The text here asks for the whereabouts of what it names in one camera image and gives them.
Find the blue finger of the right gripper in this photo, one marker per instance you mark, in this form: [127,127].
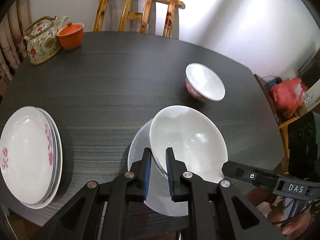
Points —
[256,176]

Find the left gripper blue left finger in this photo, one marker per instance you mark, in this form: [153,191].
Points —
[147,160]

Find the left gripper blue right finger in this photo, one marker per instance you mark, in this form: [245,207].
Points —
[175,169]

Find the large white floral bowl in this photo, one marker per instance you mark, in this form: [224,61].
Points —
[158,199]

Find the medium white floral bowl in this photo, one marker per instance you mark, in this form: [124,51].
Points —
[194,138]

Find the large peony flower plate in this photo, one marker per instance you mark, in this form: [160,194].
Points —
[58,175]

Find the small red patterned bowl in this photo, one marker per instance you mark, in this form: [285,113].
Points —
[203,84]

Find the small pink flower plate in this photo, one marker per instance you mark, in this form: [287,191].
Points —
[27,155]

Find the blue-rimmed pink flower plate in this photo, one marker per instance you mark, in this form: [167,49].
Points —
[54,158]

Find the wooden side cabinet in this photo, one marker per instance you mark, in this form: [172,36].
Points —
[281,120]

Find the red plastic bag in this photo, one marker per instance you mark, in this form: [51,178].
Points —
[288,95]

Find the orange lidded cup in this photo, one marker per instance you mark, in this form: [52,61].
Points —
[70,36]

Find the wooden chair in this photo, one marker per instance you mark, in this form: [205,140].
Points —
[142,17]

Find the floral ceramic teapot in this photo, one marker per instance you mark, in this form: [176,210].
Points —
[42,40]

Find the beige patterned curtain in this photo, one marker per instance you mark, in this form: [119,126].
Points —
[13,46]

